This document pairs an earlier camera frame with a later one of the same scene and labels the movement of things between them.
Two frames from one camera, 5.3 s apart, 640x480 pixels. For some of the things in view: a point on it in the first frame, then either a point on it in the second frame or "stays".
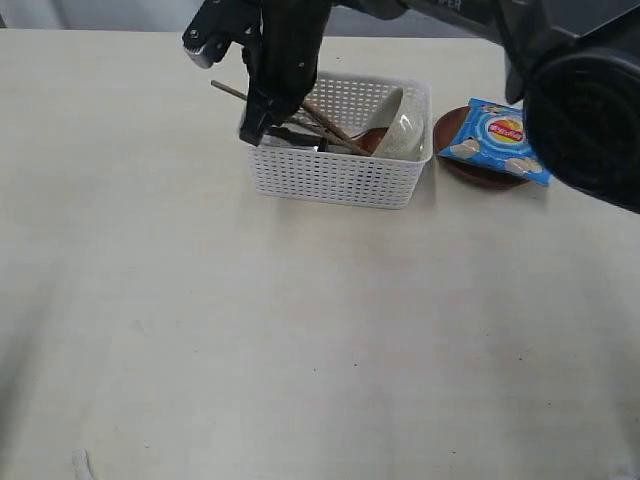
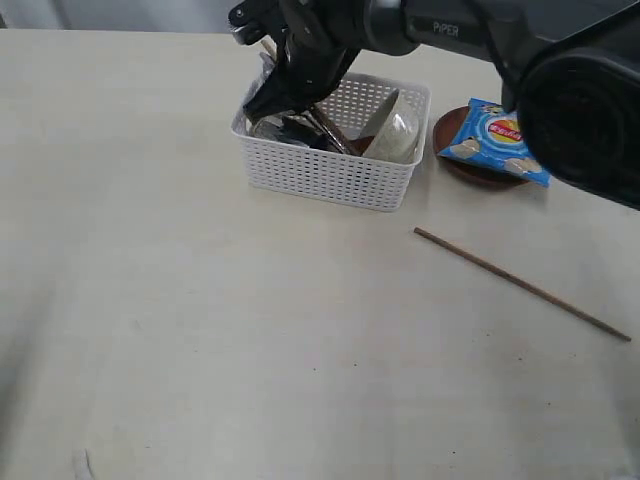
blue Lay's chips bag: x=496 y=135 stays
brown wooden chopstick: x=305 y=105 to x=522 y=283
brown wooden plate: x=473 y=169 stays
